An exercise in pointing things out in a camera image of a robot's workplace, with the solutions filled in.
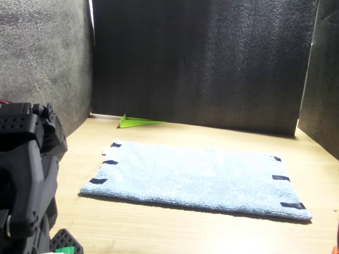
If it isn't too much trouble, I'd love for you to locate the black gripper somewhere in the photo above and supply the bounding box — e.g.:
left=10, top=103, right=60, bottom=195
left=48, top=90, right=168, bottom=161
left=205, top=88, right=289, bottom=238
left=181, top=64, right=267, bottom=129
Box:
left=41, top=114, right=68, bottom=162

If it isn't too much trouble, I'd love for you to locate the light blue towel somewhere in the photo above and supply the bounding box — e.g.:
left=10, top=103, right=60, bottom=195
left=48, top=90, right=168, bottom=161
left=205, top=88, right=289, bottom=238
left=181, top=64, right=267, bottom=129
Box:
left=79, top=139, right=313, bottom=221

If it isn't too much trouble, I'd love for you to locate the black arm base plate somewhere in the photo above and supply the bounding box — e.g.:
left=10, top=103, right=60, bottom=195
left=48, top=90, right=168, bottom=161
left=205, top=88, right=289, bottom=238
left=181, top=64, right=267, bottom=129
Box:
left=49, top=229, right=84, bottom=254

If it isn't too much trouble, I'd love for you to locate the lime green plastic wedge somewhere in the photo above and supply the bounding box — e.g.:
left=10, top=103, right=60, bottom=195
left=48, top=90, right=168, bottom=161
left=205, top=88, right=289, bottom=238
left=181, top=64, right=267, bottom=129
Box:
left=118, top=113, right=166, bottom=130

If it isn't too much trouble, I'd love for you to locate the dark grey foam panel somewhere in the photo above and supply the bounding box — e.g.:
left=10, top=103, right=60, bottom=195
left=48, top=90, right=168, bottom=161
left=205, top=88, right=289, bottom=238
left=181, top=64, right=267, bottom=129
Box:
left=91, top=0, right=318, bottom=137
left=298, top=0, right=339, bottom=161
left=0, top=0, right=95, bottom=138

